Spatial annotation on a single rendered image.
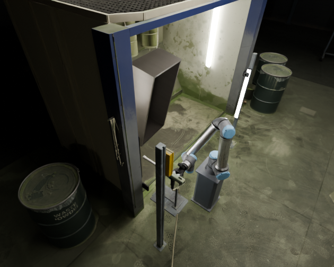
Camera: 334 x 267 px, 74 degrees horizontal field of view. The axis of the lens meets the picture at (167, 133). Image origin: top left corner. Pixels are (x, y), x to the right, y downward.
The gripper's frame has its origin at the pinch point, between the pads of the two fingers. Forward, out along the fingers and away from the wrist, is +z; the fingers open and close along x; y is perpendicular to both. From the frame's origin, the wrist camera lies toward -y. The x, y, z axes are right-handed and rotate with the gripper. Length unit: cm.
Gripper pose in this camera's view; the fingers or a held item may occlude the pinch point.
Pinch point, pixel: (172, 178)
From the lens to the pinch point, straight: 208.1
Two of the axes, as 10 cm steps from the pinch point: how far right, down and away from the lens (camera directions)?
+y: -0.2, 7.5, 6.6
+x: -7.9, -4.2, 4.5
